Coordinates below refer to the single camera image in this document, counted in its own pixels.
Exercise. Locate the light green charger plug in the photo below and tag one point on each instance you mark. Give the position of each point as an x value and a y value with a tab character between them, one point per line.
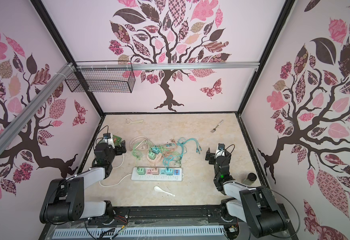
141	171

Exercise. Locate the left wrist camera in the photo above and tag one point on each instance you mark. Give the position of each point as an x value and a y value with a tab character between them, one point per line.
108	138

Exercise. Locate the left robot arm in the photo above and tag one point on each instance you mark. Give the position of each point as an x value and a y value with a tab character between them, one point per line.
65	198

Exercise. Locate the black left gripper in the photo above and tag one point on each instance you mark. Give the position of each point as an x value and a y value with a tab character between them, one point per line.
120	151

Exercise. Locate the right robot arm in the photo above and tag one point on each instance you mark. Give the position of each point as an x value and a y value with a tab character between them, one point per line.
255	206

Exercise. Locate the teal USB charger plug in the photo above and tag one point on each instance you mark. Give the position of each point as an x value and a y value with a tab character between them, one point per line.
155	150

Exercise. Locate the black wire basket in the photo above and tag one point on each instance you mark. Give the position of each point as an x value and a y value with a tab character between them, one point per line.
102	77

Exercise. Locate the green USB charger plug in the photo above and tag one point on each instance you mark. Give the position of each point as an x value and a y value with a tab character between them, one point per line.
151	155

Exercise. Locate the green snack packet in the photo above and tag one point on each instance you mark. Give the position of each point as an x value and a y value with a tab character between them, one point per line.
117	140

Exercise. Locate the white multicolour power strip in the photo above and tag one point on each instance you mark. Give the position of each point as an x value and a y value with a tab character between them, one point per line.
176	177

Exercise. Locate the pale yellow peeler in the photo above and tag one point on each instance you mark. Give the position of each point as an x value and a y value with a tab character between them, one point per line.
130	121

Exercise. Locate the metal fork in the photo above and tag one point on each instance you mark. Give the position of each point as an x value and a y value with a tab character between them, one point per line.
215	128

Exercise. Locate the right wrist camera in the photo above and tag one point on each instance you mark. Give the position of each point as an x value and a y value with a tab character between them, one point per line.
220	151

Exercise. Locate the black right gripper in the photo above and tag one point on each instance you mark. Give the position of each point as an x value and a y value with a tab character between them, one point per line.
211	156

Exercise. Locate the aluminium rail left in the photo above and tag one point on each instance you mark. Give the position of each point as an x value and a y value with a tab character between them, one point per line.
15	127

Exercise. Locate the white ceramic spoon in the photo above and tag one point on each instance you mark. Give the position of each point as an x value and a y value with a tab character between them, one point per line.
158	189

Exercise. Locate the round pink power socket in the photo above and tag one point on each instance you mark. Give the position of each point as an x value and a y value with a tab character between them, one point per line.
157	160

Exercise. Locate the glass jar black lid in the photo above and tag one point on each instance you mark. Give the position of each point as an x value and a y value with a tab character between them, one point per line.
250	179

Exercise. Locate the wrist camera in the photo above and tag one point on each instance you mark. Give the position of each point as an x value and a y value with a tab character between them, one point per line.
220	151
108	138

